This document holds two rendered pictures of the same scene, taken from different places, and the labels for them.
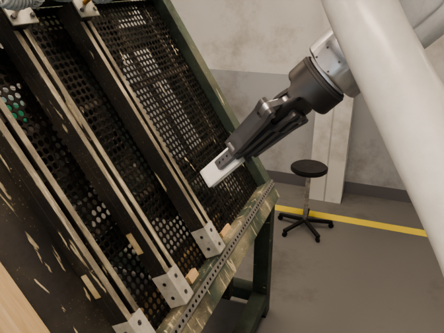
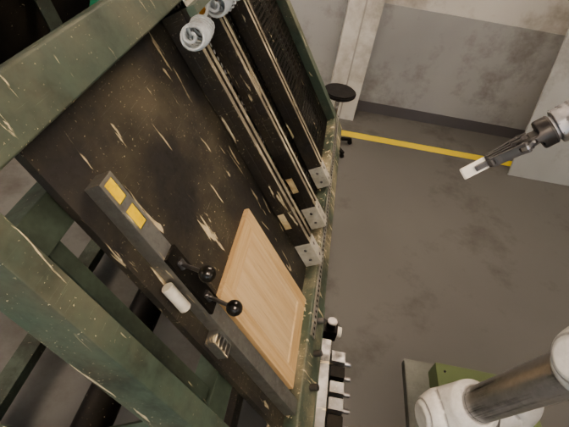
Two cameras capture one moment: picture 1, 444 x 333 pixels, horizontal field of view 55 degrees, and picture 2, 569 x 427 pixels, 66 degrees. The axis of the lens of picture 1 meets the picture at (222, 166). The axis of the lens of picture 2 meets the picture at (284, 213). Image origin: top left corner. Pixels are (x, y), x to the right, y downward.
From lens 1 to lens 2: 0.90 m
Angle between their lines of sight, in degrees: 25
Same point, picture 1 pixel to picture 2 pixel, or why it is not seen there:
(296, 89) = (543, 137)
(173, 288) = (317, 216)
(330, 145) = (351, 67)
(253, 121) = (515, 152)
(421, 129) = not seen: outside the picture
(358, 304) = (381, 208)
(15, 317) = (266, 249)
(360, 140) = (375, 62)
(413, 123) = not seen: outside the picture
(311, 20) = not seen: outside the picture
